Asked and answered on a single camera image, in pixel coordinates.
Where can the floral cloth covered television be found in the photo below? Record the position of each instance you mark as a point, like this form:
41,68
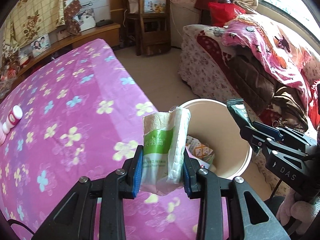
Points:
29,19

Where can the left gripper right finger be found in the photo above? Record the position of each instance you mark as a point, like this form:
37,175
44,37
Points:
248,216

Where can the right gloved hand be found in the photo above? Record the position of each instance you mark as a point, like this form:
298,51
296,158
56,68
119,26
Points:
300,210

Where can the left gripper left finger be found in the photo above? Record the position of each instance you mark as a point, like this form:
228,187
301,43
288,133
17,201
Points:
74,216

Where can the pink thermos bottle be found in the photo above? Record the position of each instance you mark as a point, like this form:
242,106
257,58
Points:
3,136

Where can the wooden tv cabinet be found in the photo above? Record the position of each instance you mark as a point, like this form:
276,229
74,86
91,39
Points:
109,33

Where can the framed couple photo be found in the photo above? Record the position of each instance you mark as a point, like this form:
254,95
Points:
40,45

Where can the brown jacket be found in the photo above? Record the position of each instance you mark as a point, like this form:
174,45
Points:
274,103

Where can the white pink yogurt bottle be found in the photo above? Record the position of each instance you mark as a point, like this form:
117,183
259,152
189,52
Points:
13,118

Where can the rainbow medicine box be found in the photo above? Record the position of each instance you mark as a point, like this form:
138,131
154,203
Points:
203,153

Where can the sofa with floral cover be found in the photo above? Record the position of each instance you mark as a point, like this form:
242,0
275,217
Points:
219,72

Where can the pink blanket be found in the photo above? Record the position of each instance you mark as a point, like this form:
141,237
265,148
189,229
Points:
283,53

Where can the dark green sachet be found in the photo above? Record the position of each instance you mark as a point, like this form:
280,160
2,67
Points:
238,111

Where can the wedding photo print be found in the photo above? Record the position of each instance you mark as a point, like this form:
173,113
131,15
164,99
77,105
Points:
85,19

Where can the wooden chair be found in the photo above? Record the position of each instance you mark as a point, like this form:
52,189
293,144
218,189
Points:
147,22

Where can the clear plastic bag of items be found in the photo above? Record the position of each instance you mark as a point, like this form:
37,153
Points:
8,76

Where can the pink floral tablecloth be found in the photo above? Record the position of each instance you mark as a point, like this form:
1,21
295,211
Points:
82,116

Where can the pink trash bin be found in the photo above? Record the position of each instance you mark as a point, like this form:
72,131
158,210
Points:
212,124

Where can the red plastic bag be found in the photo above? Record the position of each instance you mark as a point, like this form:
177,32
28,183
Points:
222,13

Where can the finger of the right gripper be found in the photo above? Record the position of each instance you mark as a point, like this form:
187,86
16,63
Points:
286,136
257,137

